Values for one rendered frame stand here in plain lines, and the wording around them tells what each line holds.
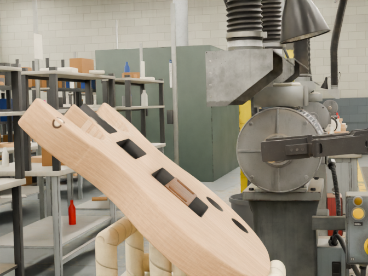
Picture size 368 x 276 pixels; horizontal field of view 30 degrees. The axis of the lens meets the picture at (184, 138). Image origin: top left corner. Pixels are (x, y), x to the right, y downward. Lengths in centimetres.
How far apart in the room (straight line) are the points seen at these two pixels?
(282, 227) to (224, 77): 65
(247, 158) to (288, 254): 37
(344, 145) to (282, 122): 104
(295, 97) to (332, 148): 109
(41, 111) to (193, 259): 28
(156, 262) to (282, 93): 115
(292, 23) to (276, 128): 34
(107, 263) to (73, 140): 20
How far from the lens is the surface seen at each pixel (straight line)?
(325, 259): 227
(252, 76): 175
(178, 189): 107
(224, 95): 176
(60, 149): 95
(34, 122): 95
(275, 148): 102
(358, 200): 202
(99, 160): 95
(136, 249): 119
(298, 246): 223
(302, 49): 525
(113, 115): 122
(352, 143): 99
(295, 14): 184
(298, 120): 203
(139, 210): 93
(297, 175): 204
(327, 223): 214
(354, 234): 204
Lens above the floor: 140
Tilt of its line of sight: 3 degrees down
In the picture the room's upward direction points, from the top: 1 degrees counter-clockwise
